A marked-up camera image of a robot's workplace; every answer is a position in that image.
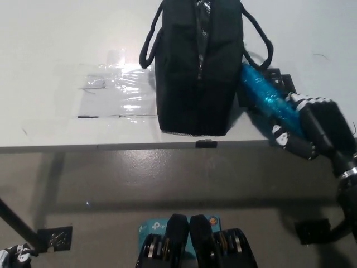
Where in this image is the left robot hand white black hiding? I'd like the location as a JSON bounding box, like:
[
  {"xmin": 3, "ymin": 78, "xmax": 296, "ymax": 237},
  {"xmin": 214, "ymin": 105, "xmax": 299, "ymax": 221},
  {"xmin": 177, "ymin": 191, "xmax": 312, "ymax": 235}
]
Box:
[{"xmin": 0, "ymin": 242, "xmax": 40, "ymax": 268}]

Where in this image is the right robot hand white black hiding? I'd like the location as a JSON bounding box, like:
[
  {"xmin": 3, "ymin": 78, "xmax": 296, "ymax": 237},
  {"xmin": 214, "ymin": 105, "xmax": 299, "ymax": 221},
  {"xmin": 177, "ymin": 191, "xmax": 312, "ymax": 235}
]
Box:
[{"xmin": 269, "ymin": 92, "xmax": 357, "ymax": 179}]

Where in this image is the blue plastic-wrapped plate stack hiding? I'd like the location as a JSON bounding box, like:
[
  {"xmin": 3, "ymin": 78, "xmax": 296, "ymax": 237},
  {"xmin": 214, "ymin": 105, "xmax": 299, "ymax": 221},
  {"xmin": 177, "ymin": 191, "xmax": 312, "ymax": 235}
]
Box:
[{"xmin": 240, "ymin": 63, "xmax": 307, "ymax": 139}]

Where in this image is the black fabric tote bag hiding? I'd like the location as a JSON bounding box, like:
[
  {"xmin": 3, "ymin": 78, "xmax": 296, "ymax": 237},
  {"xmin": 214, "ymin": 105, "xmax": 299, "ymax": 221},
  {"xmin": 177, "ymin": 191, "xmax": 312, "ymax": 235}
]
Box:
[{"xmin": 138, "ymin": 0, "xmax": 276, "ymax": 138}]

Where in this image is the black metal table leg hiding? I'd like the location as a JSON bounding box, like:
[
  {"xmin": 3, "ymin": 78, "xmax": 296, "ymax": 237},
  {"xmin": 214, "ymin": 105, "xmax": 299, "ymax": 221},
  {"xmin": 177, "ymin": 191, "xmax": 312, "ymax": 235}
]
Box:
[{"xmin": 0, "ymin": 197, "xmax": 38, "ymax": 249}]

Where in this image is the black floor tape square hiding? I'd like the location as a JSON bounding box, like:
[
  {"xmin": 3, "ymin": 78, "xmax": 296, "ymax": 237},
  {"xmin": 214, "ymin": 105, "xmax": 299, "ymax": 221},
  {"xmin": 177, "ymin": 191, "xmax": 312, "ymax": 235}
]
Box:
[
  {"xmin": 37, "ymin": 225, "xmax": 74, "ymax": 252},
  {"xmin": 294, "ymin": 219, "xmax": 331, "ymax": 246}
]

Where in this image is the black tape patch on table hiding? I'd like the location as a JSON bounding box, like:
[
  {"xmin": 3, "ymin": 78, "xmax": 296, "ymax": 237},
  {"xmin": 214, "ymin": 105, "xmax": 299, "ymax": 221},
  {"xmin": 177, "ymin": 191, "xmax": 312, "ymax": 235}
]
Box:
[{"xmin": 237, "ymin": 68, "xmax": 295, "ymax": 108}]

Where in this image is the small black tape strip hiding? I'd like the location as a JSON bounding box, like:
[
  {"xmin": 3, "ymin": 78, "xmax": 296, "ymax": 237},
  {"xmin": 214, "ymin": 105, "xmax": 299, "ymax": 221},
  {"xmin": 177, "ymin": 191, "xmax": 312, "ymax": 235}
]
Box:
[{"xmin": 195, "ymin": 140, "xmax": 218, "ymax": 149}]

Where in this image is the teal router box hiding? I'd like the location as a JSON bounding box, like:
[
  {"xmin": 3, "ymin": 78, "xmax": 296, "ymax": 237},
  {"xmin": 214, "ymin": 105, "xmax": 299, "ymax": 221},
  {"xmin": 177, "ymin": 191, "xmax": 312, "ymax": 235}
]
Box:
[{"xmin": 138, "ymin": 215, "xmax": 223, "ymax": 260}]

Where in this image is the clear plastic sheet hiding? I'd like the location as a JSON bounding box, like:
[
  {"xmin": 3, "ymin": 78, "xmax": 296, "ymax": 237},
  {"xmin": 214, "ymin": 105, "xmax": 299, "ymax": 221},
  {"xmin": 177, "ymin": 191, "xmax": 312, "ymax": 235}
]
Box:
[{"xmin": 21, "ymin": 50, "xmax": 160, "ymax": 131}]

